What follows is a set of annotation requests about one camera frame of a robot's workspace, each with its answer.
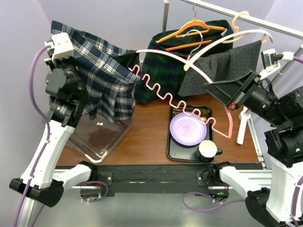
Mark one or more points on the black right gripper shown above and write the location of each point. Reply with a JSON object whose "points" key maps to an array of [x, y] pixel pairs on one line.
{"points": [[235, 91]]}

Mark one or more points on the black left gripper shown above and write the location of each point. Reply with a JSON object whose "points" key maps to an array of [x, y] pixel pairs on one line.
{"points": [[67, 58]]}

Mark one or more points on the grey dotted skirt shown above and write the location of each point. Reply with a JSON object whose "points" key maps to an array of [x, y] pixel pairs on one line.
{"points": [[221, 66]]}

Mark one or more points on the pink wavy hanger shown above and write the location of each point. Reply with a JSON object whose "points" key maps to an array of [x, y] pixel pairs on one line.
{"points": [[180, 94]]}

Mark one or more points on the navy white plaid skirt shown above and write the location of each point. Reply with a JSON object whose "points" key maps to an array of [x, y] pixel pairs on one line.
{"points": [[105, 70]]}

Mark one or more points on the cream plastic hanger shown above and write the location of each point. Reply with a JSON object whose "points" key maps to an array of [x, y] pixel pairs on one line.
{"points": [[233, 37]]}

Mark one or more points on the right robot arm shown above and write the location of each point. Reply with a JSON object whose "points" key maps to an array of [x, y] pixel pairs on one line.
{"points": [[282, 203]]}

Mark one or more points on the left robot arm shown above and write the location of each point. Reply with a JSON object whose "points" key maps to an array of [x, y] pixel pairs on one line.
{"points": [[38, 182]]}

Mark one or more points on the green plaid pleated skirt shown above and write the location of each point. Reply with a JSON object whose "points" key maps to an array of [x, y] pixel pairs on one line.
{"points": [[211, 35]]}

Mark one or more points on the orange plastic hanger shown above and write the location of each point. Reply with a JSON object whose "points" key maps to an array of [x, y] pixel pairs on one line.
{"points": [[193, 27]]}

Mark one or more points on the gold cutlery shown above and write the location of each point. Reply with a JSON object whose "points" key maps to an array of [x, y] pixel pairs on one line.
{"points": [[204, 113]]}

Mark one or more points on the lavender round plate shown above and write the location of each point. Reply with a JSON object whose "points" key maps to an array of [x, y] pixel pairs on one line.
{"points": [[187, 130]]}

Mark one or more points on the green mug cream inside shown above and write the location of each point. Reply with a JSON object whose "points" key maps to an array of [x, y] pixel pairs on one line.
{"points": [[207, 150]]}

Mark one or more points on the clear plastic storage bin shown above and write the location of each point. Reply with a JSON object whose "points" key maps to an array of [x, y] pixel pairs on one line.
{"points": [[96, 138]]}

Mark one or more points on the black rectangular tray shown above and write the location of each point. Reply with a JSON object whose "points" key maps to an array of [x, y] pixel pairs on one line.
{"points": [[176, 151]]}

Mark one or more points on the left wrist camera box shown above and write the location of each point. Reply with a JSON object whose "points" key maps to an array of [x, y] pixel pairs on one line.
{"points": [[60, 46]]}

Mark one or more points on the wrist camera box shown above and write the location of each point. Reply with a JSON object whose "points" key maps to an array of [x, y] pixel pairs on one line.
{"points": [[271, 59], [60, 46]]}

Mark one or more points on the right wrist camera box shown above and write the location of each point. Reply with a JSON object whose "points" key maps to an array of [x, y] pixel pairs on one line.
{"points": [[271, 59]]}

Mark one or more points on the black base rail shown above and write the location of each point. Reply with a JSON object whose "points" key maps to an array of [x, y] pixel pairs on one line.
{"points": [[178, 178]]}

